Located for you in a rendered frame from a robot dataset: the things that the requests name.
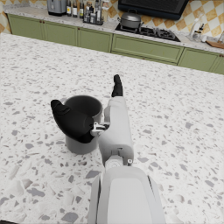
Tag grey cup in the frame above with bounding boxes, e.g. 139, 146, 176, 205
59, 94, 104, 155

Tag green kitchen cabinets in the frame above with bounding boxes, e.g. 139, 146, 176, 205
6, 13, 224, 75

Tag black gas stove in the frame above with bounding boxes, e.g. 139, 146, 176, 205
115, 22, 182, 43

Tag grey cooking pot with lid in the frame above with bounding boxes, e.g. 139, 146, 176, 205
117, 9, 144, 30

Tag black spice rack with jars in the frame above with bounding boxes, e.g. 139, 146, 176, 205
82, 0, 105, 26

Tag dark bottle with pale label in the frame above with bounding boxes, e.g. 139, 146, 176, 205
79, 0, 85, 19

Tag black range hood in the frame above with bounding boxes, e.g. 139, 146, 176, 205
117, 0, 191, 21

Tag dark bottle with white label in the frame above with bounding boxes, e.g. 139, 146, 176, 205
72, 0, 79, 18

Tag dark bottle with yellow label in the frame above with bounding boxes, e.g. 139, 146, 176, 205
66, 0, 73, 18

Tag wooden cutting board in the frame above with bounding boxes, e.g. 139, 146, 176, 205
206, 39, 224, 50

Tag steel kitchen appliance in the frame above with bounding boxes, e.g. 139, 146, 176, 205
46, 0, 68, 17

